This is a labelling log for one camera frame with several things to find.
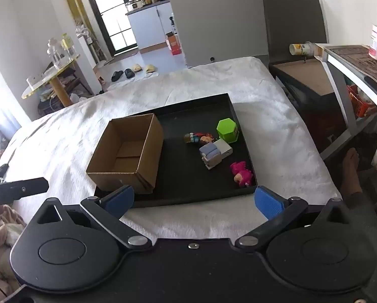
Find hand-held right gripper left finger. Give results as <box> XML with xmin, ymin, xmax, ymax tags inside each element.
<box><xmin>27</xmin><ymin>185</ymin><xmax>153</xmax><ymax>248</ymax></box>

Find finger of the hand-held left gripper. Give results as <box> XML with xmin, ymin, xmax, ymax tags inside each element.
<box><xmin>4</xmin><ymin>177</ymin><xmax>49</xmax><ymax>202</ymax></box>

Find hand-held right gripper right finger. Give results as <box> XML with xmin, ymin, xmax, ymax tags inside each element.
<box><xmin>236</xmin><ymin>186</ymin><xmax>354</xmax><ymax>248</ymax></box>

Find brown cardboard box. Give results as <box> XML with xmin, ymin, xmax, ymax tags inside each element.
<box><xmin>86</xmin><ymin>113</ymin><xmax>164</xmax><ymax>195</ymax></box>

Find pink plush toy figure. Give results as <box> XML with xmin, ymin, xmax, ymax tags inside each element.
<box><xmin>229</xmin><ymin>161</ymin><xmax>255</xmax><ymax>188</ymax></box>

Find black tray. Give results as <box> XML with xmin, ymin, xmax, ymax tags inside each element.
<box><xmin>94</xmin><ymin>93</ymin><xmax>258</xmax><ymax>209</ymax></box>

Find grey block toy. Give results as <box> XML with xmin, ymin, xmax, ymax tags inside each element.
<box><xmin>199</xmin><ymin>143</ymin><xmax>222</xmax><ymax>171</ymax></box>

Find beige cloth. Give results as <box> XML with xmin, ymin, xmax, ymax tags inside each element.
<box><xmin>0</xmin><ymin>204</ymin><xmax>28</xmax><ymax>291</ymax></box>

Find white fluffy blanket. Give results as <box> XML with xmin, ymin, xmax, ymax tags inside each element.
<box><xmin>0</xmin><ymin>56</ymin><xmax>343</xmax><ymax>240</ymax></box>

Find green hexagonal box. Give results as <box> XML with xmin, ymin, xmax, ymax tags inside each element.
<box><xmin>216</xmin><ymin>119</ymin><xmax>239</xmax><ymax>143</ymax></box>

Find person's bare foot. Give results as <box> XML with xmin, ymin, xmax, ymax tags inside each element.
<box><xmin>339</xmin><ymin>148</ymin><xmax>370</xmax><ymax>203</ymax></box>

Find round yellow-edged table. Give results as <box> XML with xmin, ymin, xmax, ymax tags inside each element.
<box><xmin>21</xmin><ymin>54</ymin><xmax>82</xmax><ymax>108</ymax></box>

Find clear plastic box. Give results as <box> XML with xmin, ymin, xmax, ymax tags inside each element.
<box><xmin>26</xmin><ymin>72</ymin><xmax>46</xmax><ymax>85</ymax></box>

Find white desk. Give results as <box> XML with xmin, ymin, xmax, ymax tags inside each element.
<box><xmin>314</xmin><ymin>44</ymin><xmax>377</xmax><ymax>161</ymax></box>

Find red snack packets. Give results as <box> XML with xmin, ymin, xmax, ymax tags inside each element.
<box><xmin>347</xmin><ymin>84</ymin><xmax>377</xmax><ymax>119</ymax></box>

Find clear glass bottle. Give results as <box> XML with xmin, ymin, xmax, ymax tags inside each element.
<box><xmin>48</xmin><ymin>38</ymin><xmax>66</xmax><ymax>70</ymax></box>

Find white narrow cabinet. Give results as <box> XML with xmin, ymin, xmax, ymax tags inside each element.
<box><xmin>78</xmin><ymin>35</ymin><xmax>102</xmax><ymax>93</ymax></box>

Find yellow-capped bottle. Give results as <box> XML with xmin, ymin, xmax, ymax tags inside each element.
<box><xmin>61</xmin><ymin>33</ymin><xmax>75</xmax><ymax>59</ymax></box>

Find yellow and white jar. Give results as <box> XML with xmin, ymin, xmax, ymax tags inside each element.
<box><xmin>289</xmin><ymin>42</ymin><xmax>315</xmax><ymax>58</ymax></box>

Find orange cardboard box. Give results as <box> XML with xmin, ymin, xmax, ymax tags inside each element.
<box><xmin>166</xmin><ymin>32</ymin><xmax>182</xmax><ymax>56</ymax></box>

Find printed desk mat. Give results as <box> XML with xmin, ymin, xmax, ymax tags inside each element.
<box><xmin>329</xmin><ymin>46</ymin><xmax>377</xmax><ymax>89</ymax></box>

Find white kitchen cabinet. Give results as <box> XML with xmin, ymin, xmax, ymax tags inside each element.
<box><xmin>127</xmin><ymin>2</ymin><xmax>176</xmax><ymax>51</ymax></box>

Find dark grey board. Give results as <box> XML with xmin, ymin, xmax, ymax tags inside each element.
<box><xmin>262</xmin><ymin>0</ymin><xmax>329</xmax><ymax>67</ymax></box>

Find dark-framed glass door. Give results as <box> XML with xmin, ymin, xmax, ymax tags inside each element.
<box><xmin>84</xmin><ymin>0</ymin><xmax>138</xmax><ymax>53</ymax></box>

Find grey wardrobe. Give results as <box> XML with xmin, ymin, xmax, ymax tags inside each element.
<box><xmin>169</xmin><ymin>0</ymin><xmax>269</xmax><ymax>69</ymax></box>

